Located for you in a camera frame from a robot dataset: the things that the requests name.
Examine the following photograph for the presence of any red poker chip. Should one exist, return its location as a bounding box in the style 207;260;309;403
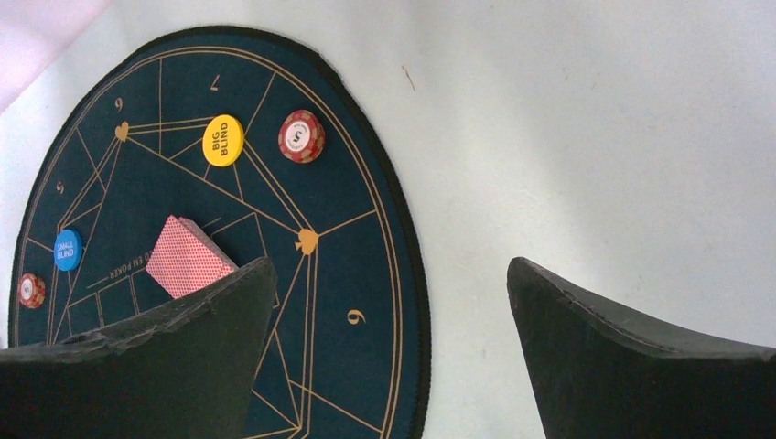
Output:
277;109;326;164
17;273;46;309

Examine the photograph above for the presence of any blue small blind button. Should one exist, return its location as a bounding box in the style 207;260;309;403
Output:
53;229;83;272

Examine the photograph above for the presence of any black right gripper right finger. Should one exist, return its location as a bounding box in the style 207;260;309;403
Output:
507;257;775;438

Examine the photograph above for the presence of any red playing card deck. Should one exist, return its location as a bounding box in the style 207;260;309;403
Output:
146;215;238;299

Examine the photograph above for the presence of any round dark poker mat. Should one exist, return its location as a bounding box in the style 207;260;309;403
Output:
7;26;431;438

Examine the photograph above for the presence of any yellow big blind button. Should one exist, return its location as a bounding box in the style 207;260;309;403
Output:
202;114;245;167

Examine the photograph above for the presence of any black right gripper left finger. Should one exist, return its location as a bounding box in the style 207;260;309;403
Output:
1;258;276;438

